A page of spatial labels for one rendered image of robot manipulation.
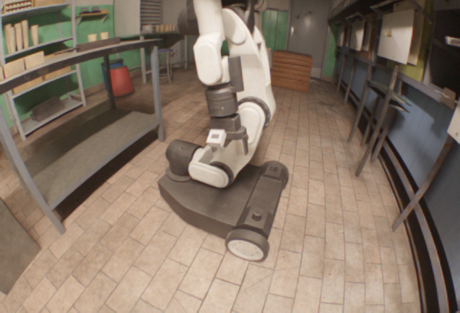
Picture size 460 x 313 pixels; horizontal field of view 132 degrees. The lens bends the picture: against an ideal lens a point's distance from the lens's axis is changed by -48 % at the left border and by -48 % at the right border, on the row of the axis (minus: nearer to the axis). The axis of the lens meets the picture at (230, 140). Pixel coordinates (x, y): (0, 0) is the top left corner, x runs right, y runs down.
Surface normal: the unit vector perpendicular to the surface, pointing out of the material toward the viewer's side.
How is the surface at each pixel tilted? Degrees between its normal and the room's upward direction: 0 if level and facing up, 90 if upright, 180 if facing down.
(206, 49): 90
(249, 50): 90
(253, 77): 90
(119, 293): 0
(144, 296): 0
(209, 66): 90
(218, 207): 0
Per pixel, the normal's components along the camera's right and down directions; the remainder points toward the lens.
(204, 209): 0.05, -0.86
